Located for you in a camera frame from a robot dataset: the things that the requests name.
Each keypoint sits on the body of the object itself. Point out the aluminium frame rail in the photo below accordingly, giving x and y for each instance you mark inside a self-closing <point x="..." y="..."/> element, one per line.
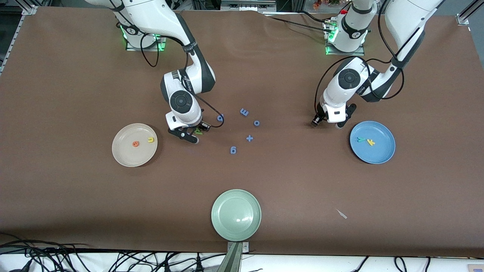
<point x="29" y="9"/>

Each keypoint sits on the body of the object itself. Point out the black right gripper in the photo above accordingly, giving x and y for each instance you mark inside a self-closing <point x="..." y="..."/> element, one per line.
<point x="201" y="125"/>

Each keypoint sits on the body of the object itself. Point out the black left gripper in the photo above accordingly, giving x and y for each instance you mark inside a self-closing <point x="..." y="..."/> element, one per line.
<point x="318" y="116"/>

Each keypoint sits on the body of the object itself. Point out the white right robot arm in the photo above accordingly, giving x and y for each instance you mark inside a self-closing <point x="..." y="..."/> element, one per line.
<point x="181" y="102"/>

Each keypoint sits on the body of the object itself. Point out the pale green round plate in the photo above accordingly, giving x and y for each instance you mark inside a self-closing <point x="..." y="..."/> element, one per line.
<point x="236" y="215"/>

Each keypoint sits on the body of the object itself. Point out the silver mounting plate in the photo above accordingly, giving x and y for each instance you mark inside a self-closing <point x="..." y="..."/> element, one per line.
<point x="245" y="247"/>

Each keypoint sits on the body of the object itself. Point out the beige round plate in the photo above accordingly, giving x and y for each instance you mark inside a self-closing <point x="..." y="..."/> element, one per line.
<point x="128" y="155"/>

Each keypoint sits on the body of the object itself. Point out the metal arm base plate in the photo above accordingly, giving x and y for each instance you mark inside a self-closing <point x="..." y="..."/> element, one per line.
<point x="332" y="52"/>
<point x="165" y="42"/>

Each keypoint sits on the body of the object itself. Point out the grey metal pole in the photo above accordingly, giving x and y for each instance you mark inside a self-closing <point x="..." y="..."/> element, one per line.
<point x="231" y="260"/>

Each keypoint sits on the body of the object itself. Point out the blue foam letter m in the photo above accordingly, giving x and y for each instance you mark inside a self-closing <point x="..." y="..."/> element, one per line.
<point x="244" y="112"/>

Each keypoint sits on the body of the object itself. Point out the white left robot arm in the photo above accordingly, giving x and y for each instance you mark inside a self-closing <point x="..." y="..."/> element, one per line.
<point x="349" y="79"/>

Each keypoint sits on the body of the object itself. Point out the brown table cover sheet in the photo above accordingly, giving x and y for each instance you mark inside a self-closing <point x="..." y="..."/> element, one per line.
<point x="264" y="75"/>

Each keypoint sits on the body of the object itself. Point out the dark background equipment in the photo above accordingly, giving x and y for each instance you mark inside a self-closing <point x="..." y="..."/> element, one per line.
<point x="245" y="3"/>

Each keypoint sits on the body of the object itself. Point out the blue round plate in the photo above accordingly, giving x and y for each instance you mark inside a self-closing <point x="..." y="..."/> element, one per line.
<point x="382" y="151"/>

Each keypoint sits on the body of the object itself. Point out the aluminium frame profile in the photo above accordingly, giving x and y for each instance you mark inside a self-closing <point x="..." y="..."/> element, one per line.
<point x="463" y="17"/>

